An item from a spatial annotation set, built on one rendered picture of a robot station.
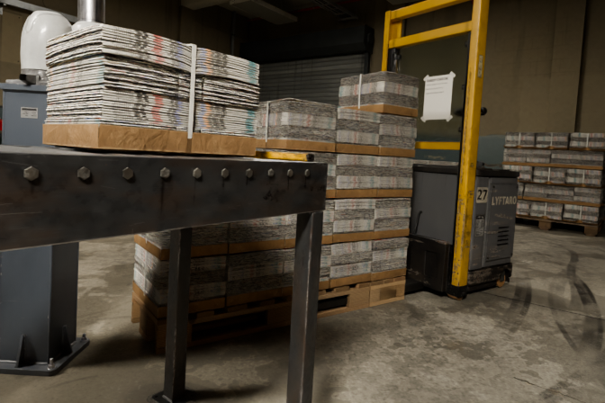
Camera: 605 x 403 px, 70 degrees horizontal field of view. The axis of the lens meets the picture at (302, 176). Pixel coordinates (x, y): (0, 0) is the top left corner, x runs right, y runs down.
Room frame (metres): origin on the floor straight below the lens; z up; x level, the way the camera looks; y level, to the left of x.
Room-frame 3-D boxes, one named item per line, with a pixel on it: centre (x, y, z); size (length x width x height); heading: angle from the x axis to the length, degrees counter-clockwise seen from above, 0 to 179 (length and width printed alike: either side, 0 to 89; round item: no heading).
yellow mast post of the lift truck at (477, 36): (2.54, -0.96, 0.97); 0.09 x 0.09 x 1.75; 36
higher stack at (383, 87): (2.55, -0.41, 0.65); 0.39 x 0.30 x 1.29; 36
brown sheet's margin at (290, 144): (2.20, 0.07, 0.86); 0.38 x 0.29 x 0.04; 34
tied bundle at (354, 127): (2.38, -0.17, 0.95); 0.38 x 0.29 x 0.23; 35
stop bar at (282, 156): (1.23, 0.15, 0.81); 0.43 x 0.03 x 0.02; 54
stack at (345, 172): (2.13, 0.17, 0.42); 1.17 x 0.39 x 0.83; 126
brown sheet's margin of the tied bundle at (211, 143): (1.08, 0.27, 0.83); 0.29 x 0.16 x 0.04; 49
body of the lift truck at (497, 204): (3.03, -1.07, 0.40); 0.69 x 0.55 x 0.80; 36
